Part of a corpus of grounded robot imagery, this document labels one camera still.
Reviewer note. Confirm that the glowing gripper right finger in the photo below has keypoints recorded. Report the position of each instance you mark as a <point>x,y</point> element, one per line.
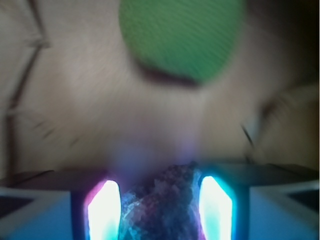
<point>241,201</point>

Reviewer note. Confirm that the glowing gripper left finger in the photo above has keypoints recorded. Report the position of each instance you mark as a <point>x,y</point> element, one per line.
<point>59,205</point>

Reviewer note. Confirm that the brown grey rock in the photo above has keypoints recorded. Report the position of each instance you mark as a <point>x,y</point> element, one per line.
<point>164,206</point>

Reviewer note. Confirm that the brown paper bag tray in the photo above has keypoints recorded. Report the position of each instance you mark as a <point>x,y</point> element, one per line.
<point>73,97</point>

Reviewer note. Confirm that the green plush frog toy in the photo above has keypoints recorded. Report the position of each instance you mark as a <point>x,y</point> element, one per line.
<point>191,39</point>

